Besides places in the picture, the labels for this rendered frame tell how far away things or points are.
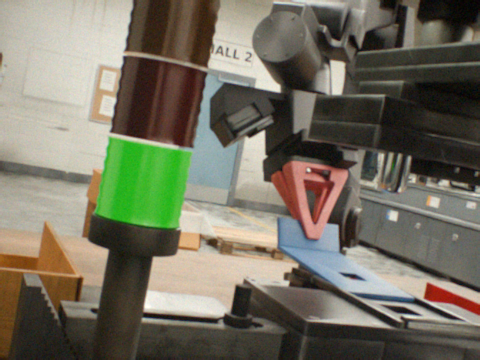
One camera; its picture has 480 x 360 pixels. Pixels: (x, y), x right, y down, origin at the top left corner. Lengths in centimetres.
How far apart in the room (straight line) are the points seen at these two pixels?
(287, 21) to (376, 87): 20
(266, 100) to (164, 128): 44
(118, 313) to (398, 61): 31
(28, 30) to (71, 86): 103
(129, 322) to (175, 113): 9
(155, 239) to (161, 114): 5
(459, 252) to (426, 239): 65
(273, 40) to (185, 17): 42
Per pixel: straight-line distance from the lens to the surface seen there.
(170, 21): 30
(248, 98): 72
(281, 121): 74
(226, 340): 46
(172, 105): 29
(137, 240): 30
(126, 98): 30
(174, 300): 74
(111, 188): 30
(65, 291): 55
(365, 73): 57
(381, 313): 53
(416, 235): 869
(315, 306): 52
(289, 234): 71
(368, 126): 48
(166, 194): 30
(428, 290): 95
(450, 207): 822
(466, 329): 55
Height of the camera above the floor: 109
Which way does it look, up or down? 3 degrees down
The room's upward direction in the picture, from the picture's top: 11 degrees clockwise
